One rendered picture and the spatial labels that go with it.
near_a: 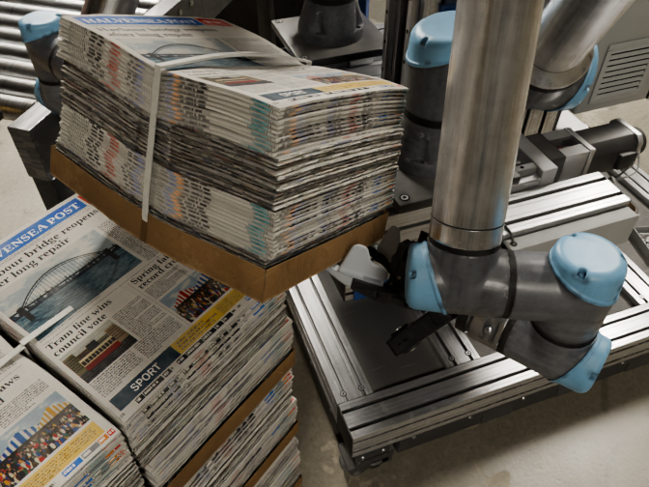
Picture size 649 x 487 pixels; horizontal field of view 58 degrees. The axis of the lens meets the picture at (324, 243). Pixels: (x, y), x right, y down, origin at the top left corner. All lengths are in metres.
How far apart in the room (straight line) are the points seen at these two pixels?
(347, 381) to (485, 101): 0.96
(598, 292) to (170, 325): 0.49
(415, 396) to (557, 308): 0.79
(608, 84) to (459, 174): 0.79
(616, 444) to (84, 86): 1.48
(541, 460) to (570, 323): 1.01
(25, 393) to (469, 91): 0.58
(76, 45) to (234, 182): 0.29
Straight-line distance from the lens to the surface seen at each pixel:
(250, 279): 0.66
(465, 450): 1.61
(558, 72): 0.88
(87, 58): 0.79
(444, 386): 1.42
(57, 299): 0.84
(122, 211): 0.79
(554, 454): 1.67
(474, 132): 0.56
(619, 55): 1.31
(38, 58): 1.15
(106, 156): 0.80
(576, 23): 0.76
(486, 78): 0.55
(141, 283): 0.82
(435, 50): 0.89
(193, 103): 0.66
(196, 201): 0.69
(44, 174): 1.30
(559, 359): 0.72
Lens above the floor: 1.42
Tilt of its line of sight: 45 degrees down
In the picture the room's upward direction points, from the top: straight up
